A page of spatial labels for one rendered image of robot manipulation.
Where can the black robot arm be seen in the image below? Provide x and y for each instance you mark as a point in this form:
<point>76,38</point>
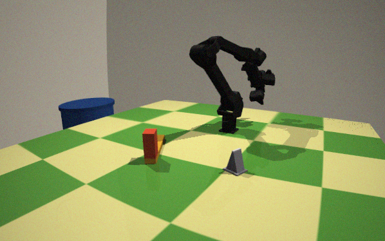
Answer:
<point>204,55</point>

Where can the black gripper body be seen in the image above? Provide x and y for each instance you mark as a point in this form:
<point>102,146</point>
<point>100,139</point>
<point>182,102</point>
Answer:
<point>258,94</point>

